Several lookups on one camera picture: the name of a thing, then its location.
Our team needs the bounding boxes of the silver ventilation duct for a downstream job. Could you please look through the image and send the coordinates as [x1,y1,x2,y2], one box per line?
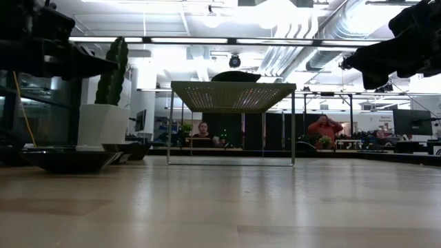
[258,0,390,76]

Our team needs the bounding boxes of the green cactus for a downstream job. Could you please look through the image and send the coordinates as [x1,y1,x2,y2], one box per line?
[94,36,130,106]

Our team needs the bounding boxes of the white hexagonal plant pot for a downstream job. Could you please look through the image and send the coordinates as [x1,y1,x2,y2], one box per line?
[75,103,131,152]

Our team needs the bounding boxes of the black aluminium table frame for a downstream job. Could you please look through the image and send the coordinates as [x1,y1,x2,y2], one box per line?
[125,147,441,167]

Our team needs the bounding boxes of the black background metal frame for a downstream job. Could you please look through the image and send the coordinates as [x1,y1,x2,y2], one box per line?
[302,91,354,138]

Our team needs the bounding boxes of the black bar with light strips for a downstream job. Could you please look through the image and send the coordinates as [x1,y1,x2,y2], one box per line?
[65,35,392,48]

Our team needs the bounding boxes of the black square mini plate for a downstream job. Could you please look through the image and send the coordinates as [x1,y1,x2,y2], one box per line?
[101,143,134,164]

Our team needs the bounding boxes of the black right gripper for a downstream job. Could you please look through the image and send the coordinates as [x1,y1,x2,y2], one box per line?
[344,0,441,90]

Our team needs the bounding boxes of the black partition panel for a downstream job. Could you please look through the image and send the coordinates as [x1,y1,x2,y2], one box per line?
[201,112,311,151]

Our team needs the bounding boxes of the green perforated metal shelf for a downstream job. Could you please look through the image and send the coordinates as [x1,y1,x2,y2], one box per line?
[167,81,297,167]

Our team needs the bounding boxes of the white pendant lamp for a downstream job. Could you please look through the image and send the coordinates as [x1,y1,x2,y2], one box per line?
[203,5,223,29]

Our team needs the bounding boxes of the black wavy mini plate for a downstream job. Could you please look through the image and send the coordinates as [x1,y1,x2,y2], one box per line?
[116,142,152,161]
[19,149,122,174]
[210,70,262,83]

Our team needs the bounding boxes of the yellow cable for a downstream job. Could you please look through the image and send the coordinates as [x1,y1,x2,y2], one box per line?
[12,70,37,148]

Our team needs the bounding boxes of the dark framed glass partition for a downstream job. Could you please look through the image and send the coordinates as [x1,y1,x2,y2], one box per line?
[0,68,81,152]

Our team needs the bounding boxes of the small flowering plant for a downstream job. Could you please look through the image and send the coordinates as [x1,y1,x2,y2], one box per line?
[318,135,334,149]

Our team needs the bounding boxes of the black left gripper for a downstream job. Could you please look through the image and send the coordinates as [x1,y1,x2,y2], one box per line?
[0,37,119,80]

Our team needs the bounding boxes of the person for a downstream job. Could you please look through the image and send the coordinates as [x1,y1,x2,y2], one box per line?
[306,114,345,149]
[192,121,221,148]
[370,130,389,145]

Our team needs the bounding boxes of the black computer monitor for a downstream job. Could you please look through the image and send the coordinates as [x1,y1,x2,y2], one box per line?
[134,109,147,132]
[392,109,434,136]

